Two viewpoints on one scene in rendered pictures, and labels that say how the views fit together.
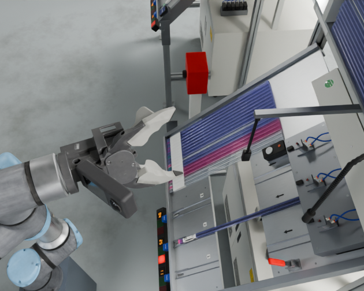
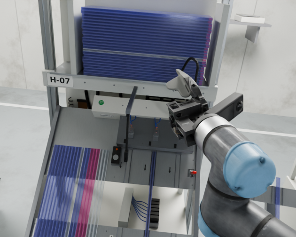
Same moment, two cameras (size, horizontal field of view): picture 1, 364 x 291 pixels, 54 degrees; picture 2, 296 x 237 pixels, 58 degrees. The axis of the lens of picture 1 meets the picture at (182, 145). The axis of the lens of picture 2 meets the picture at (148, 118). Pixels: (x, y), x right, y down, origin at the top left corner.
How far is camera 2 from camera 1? 0.80 m
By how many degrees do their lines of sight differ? 65
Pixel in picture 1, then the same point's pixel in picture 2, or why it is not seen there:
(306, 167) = (142, 136)
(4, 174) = (230, 135)
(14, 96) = not seen: outside the picture
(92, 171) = (218, 107)
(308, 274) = (198, 164)
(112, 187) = (232, 98)
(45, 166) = (219, 118)
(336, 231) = not seen: hidden behind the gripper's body
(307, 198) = (161, 143)
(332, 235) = not seen: hidden behind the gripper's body
